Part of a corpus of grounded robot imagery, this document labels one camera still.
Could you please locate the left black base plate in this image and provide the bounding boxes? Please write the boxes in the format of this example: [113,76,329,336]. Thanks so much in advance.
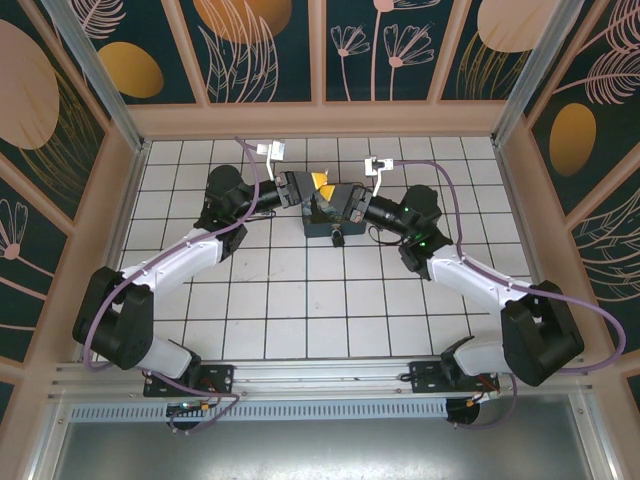
[143,364,236,399]

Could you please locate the aluminium mounting rail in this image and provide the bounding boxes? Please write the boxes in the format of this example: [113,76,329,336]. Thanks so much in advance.
[47,355,597,402]

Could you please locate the grey slotted cable duct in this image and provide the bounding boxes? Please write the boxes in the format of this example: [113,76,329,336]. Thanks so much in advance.
[69,399,450,422]

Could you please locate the aluminium corner post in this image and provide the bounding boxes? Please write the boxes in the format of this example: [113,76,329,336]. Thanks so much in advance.
[489,0,601,147]
[39,0,151,156]

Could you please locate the small green circuit board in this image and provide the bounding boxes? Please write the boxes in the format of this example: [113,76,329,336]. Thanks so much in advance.
[167,399,212,417]

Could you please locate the dark blue tin box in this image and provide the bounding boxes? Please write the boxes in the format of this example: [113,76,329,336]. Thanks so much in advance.
[302,193,367,240]

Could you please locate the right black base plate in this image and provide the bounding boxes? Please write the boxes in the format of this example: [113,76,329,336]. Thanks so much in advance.
[408,359,501,396]

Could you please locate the grey metal panel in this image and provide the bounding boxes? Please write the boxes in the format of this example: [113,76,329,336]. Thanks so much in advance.
[29,394,621,480]

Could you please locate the right thin black cable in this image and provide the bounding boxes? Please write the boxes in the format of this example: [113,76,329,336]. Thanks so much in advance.
[367,226,407,247]

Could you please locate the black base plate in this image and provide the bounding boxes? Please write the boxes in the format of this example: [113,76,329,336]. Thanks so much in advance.
[143,364,236,399]
[408,359,501,396]

